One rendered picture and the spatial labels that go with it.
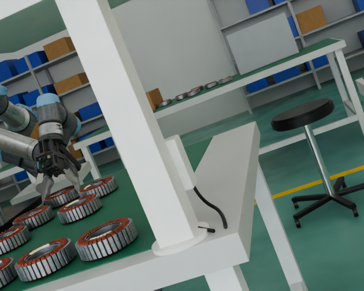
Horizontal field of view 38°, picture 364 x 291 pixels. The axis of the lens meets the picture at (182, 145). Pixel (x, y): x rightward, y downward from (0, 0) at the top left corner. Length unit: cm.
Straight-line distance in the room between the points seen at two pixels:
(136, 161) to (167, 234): 13
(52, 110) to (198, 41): 650
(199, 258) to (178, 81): 747
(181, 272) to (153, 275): 5
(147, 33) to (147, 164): 752
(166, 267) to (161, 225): 6
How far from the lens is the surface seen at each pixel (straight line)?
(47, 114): 177
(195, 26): 818
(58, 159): 171
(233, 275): 88
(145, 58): 833
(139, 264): 86
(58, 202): 167
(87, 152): 434
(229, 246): 83
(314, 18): 760
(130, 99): 81
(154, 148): 81
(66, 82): 818
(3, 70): 855
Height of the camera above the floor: 101
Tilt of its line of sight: 8 degrees down
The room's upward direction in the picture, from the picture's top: 22 degrees counter-clockwise
